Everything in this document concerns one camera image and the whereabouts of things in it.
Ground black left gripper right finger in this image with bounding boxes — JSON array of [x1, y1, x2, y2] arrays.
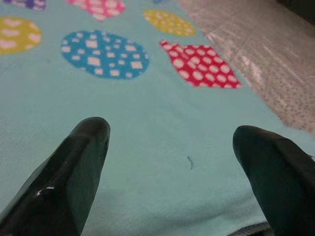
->
[[232, 125, 315, 236]]

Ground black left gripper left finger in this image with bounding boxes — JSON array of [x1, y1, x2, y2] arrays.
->
[[0, 116, 111, 236]]

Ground teal blanket with colourful shapes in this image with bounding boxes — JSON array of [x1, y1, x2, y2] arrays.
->
[[0, 0, 315, 236]]

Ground grey patterned quilted mattress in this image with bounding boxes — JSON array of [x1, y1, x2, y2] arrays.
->
[[177, 0, 315, 135]]

